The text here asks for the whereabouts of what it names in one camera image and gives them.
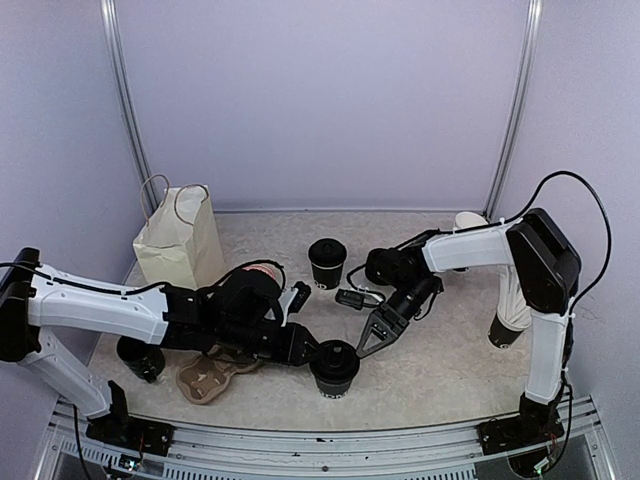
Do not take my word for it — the cup holding straws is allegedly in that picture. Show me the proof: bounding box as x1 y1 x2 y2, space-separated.
488 311 532 349

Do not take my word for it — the red white patterned bowl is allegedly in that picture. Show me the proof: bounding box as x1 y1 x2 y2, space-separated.
242 262 286 286

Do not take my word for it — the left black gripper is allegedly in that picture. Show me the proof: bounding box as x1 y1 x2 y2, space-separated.
221 322 325 371

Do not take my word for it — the aluminium front rail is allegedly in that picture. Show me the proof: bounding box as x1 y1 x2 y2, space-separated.
33 397 620 479

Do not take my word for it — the beige paper bag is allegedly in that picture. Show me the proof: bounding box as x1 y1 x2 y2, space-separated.
133 183 228 289

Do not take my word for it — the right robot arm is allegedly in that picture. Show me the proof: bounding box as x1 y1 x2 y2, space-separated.
356 202 590 444

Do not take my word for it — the dark green black can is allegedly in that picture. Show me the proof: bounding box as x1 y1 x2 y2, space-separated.
116 337 165 384

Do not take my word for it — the corner metal post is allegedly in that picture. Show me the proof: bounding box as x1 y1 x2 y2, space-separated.
100 0 151 183
483 0 544 219

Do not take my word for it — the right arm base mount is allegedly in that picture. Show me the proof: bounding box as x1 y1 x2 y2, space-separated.
477 393 564 455

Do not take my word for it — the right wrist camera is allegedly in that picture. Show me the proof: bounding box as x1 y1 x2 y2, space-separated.
334 289 386 311

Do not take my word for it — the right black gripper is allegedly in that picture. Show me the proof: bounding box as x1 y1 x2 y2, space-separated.
356 275 437 359

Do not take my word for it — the stack of paper cups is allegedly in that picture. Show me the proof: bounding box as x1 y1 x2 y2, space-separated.
452 211 489 274

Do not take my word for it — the black paper cup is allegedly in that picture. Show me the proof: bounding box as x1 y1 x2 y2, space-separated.
315 377 353 400
310 257 345 290

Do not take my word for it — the right corner metal post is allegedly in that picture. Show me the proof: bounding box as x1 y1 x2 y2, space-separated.
483 0 544 219

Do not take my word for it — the bundle of white straws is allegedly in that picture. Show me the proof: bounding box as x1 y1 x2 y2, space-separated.
497 266 532 332

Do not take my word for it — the brown cardboard cup carrier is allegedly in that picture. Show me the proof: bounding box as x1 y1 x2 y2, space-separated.
176 346 263 405

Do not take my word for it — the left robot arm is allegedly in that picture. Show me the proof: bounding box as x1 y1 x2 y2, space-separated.
1 248 319 445

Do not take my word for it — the left corner metal post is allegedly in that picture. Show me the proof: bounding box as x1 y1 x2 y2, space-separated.
100 0 151 183

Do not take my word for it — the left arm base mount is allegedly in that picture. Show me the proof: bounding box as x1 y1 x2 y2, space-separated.
86 380 175 457

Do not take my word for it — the black lid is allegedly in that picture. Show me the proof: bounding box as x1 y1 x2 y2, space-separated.
308 238 347 268
309 340 360 384

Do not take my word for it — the stack of black lids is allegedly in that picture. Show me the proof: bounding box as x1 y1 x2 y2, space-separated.
365 248 400 287

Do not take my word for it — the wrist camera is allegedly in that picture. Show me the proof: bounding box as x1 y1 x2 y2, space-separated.
334 289 386 311
279 281 312 317

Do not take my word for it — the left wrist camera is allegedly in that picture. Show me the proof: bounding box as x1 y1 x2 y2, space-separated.
279 281 312 317

